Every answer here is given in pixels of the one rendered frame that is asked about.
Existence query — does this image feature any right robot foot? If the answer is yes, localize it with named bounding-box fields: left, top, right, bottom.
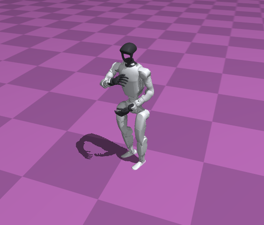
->
left=121, top=149, right=137, bottom=158

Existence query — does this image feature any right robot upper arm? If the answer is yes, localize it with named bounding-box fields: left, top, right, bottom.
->
left=104, top=62, right=121, bottom=89

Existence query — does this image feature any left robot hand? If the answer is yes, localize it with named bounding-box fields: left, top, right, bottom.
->
left=115, top=104, right=134, bottom=117

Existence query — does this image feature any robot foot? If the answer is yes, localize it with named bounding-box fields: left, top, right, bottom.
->
left=132, top=160, right=146, bottom=170
left=121, top=149, right=137, bottom=158

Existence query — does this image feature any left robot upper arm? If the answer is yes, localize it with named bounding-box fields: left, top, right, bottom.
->
left=138, top=67, right=154, bottom=95

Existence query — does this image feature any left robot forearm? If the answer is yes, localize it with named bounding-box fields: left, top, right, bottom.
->
left=131, top=91, right=153, bottom=111

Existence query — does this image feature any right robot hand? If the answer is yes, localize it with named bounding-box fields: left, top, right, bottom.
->
left=108, top=74, right=128, bottom=86

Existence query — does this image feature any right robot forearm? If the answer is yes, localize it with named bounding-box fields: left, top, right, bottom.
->
left=100, top=78, right=111, bottom=88

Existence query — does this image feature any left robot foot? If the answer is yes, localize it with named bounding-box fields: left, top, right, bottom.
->
left=132, top=160, right=146, bottom=170

